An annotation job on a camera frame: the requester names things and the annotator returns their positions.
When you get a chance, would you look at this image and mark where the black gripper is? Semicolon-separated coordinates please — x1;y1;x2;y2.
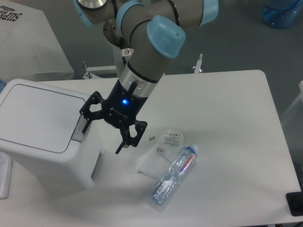
79;79;149;155

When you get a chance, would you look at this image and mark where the white push-lid trash can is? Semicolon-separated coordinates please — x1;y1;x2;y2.
0;79;103;189

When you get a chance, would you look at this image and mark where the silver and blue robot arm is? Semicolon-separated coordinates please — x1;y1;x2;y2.
74;0;219;148

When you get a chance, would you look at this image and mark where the crumpled white plastic wrapper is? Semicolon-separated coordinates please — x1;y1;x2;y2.
136;129;184;179

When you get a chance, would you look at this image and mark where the clear plastic water bottle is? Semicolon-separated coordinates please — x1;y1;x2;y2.
148;144;198;211

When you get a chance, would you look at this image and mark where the metal table clamp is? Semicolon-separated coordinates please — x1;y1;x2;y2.
192;53;204;74

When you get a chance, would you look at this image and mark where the white printed cloth cover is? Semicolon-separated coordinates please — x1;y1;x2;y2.
0;0;74;82

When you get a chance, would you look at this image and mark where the blue translucent water jug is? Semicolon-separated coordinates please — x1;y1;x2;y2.
262;0;303;29

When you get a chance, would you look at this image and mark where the black device at table edge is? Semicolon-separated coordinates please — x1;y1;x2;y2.
286;192;303;217

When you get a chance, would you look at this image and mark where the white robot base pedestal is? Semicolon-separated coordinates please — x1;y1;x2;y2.
82;18;133;80

